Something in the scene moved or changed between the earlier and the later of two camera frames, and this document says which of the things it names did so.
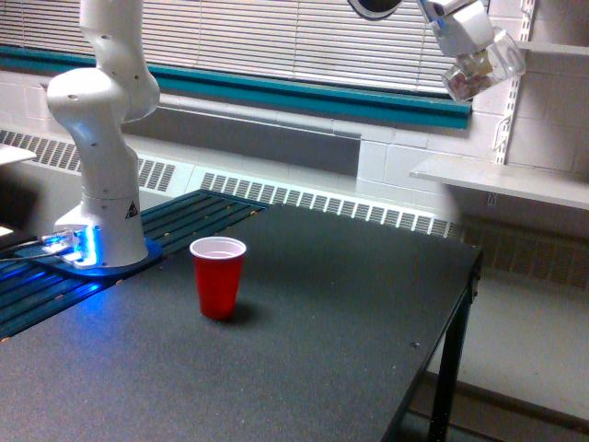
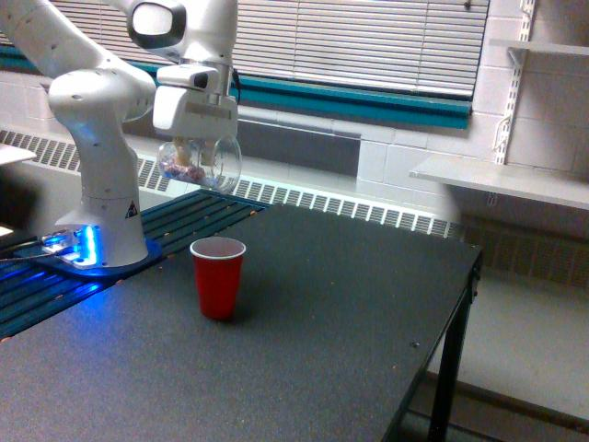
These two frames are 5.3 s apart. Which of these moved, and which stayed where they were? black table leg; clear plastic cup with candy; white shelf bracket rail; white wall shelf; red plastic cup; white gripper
Moved: white gripper; clear plastic cup with candy
Stayed: black table leg; white wall shelf; red plastic cup; white shelf bracket rail
